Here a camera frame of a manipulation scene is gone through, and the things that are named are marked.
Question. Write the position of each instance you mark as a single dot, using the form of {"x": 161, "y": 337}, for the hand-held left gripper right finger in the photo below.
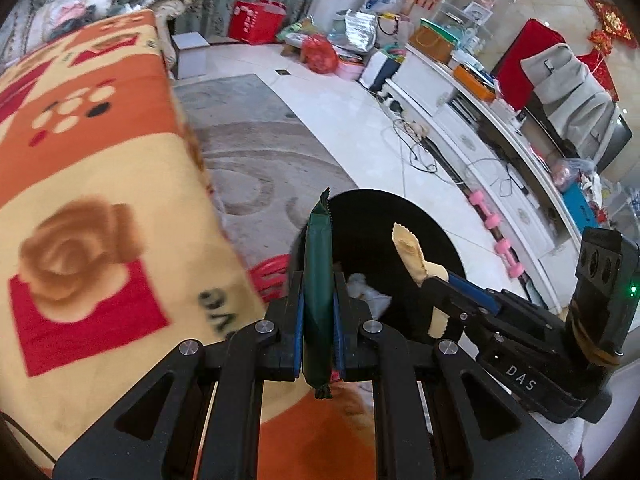
{"x": 338, "y": 340}

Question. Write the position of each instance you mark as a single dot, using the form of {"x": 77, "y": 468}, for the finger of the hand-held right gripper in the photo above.
{"x": 450, "y": 300}
{"x": 475, "y": 292}

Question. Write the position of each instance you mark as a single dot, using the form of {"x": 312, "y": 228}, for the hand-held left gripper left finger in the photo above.
{"x": 299, "y": 340}

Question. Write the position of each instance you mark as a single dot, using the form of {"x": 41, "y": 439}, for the dark green packet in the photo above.
{"x": 319, "y": 285}

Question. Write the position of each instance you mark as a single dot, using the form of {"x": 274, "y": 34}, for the yellow zigzag-edged wrapper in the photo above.
{"x": 410, "y": 250}

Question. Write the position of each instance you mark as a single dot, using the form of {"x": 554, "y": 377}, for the black round trash bin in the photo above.
{"x": 370, "y": 230}

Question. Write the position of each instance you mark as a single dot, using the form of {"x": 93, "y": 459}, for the pink dumbbell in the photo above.
{"x": 509, "y": 257}
{"x": 485, "y": 207}

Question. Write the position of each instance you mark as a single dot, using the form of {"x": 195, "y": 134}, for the white tissue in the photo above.
{"x": 367, "y": 295}

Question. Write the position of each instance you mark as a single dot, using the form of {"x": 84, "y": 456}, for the red plastic stool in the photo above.
{"x": 270, "y": 277}

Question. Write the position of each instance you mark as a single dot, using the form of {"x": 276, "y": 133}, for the blue box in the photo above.
{"x": 581, "y": 207}

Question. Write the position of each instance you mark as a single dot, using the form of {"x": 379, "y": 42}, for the clear bag with pink contents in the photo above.
{"x": 570, "y": 172}

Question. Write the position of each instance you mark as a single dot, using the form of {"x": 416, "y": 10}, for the white TV cabinet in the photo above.
{"x": 450, "y": 125}

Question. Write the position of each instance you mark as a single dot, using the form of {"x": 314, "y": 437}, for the black television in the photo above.
{"x": 617, "y": 140}

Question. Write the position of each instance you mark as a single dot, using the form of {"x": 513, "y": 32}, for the orange box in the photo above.
{"x": 472, "y": 82}

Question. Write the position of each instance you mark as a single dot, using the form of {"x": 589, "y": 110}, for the grey jacket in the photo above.
{"x": 570, "y": 95}

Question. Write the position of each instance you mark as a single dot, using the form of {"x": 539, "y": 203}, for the grey patterned rug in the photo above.
{"x": 250, "y": 125}

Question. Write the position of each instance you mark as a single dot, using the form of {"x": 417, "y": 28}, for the white boxy appliance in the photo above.
{"x": 377, "y": 71}

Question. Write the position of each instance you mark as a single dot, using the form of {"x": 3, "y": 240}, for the red cloth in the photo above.
{"x": 525, "y": 50}

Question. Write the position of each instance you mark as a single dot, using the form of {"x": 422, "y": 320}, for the brown box with green lid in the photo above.
{"x": 434, "y": 42}

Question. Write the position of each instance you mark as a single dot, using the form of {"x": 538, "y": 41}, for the pink box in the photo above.
{"x": 350, "y": 66}

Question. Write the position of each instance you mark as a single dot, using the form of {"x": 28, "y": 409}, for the printed rose blanket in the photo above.
{"x": 100, "y": 160}

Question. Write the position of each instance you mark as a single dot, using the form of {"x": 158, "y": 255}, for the red plastic bag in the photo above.
{"x": 320, "y": 55}

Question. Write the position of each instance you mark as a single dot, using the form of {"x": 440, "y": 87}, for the silver foil bag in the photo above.
{"x": 361, "y": 30}

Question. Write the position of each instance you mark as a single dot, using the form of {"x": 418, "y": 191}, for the white cube box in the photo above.
{"x": 190, "y": 55}

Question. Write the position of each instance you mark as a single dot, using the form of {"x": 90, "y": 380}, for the green snack bag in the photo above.
{"x": 295, "y": 30}

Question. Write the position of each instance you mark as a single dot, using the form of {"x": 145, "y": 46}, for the red paper bag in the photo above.
{"x": 255, "y": 22}

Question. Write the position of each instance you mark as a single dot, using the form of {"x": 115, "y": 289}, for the ruffled cream cushion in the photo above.
{"x": 172, "y": 0}

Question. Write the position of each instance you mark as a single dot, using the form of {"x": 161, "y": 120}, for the pile of folded clothes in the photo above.
{"x": 75, "y": 15}

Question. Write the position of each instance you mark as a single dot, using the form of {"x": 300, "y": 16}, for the floral pillow with gold trim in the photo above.
{"x": 45, "y": 15}

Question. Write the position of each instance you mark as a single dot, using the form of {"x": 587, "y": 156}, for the red gold wall ornament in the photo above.
{"x": 612, "y": 22}

